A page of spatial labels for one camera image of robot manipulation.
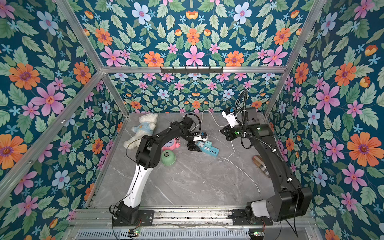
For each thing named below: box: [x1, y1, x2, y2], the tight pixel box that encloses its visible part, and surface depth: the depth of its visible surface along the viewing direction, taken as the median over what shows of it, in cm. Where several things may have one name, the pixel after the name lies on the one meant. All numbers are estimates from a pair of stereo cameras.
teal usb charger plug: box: [205, 140, 212, 149], surface depth 96 cm
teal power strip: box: [196, 140, 220, 157], surface depth 98 cm
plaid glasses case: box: [252, 155, 271, 178], surface depth 92 cm
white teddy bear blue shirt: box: [123, 113, 158, 150], surface depth 103 cm
